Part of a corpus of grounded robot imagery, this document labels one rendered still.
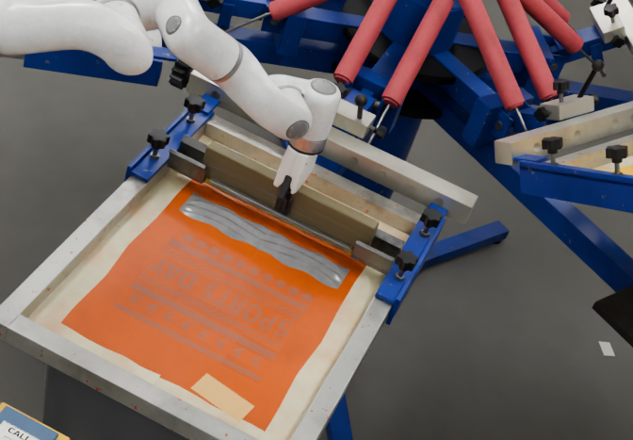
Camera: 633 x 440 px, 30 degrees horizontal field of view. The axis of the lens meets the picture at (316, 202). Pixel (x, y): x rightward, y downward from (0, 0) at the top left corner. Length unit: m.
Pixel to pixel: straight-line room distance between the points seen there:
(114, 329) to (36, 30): 0.55
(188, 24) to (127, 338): 0.56
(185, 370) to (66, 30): 0.62
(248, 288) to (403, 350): 1.45
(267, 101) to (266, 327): 0.43
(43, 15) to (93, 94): 2.34
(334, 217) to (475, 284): 1.69
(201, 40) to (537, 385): 2.07
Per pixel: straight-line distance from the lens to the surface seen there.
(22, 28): 1.94
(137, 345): 2.12
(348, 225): 2.36
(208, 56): 2.04
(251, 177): 2.39
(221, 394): 2.08
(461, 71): 3.00
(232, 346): 2.16
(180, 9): 2.05
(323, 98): 2.21
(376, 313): 2.27
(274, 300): 2.27
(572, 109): 2.76
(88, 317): 2.15
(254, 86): 2.10
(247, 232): 2.38
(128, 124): 4.17
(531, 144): 2.58
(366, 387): 3.52
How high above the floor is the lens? 2.51
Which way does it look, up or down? 38 degrees down
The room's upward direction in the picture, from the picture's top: 19 degrees clockwise
